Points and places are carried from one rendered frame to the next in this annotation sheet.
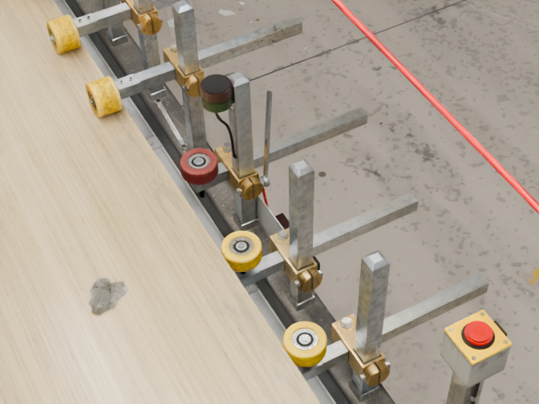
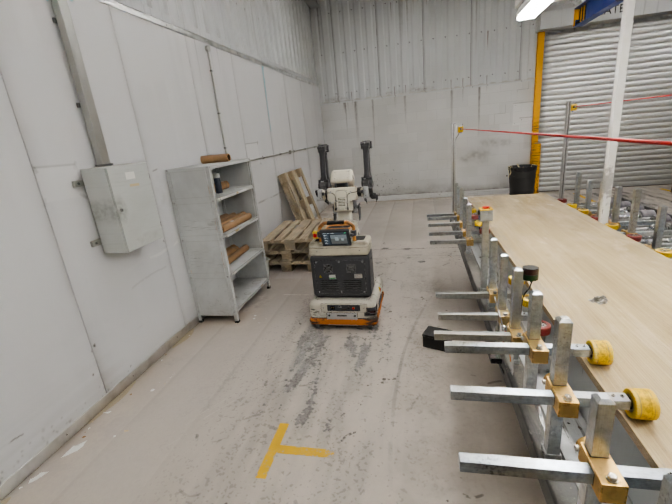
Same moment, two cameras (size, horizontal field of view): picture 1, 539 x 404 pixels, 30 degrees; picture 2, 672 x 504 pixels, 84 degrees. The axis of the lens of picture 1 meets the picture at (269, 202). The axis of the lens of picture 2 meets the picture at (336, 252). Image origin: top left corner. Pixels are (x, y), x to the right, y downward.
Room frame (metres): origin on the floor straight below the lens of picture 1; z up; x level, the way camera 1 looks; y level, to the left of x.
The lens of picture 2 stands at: (3.02, 0.41, 1.71)
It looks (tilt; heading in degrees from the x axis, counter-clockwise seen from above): 17 degrees down; 220
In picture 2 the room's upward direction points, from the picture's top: 6 degrees counter-clockwise
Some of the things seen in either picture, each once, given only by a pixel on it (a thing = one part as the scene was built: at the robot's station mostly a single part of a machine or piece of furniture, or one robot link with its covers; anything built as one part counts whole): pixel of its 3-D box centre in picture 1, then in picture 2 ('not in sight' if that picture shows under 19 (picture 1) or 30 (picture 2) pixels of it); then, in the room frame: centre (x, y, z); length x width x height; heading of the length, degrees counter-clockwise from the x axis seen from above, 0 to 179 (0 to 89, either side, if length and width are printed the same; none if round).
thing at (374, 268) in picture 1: (368, 338); (492, 280); (1.04, -0.17, 0.88); 0.04 x 0.04 x 0.48; 27
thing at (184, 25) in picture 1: (191, 89); (532, 352); (1.71, 0.17, 0.91); 0.04 x 0.04 x 0.48; 27
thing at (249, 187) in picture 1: (237, 171); (516, 334); (1.51, 0.07, 0.85); 0.14 x 0.06 x 0.05; 27
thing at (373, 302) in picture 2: not in sight; (348, 299); (0.40, -1.72, 0.16); 0.67 x 0.64 x 0.25; 27
